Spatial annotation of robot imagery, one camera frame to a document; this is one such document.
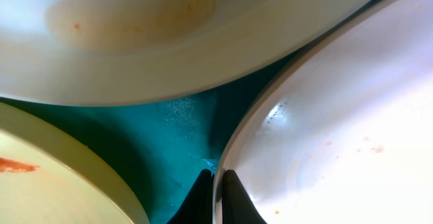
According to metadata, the teal plastic tray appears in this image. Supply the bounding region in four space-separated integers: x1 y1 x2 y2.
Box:
1 0 379 223

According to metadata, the yellow plate with stain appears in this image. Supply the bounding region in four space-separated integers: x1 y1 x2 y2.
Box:
1 104 149 223

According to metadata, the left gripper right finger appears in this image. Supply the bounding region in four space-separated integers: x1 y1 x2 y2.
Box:
222 170 267 224

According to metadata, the white plate with long stain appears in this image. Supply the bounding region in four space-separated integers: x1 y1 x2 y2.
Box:
1 0 371 106

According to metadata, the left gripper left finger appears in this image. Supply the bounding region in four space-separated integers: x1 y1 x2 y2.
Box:
168 169 214 224

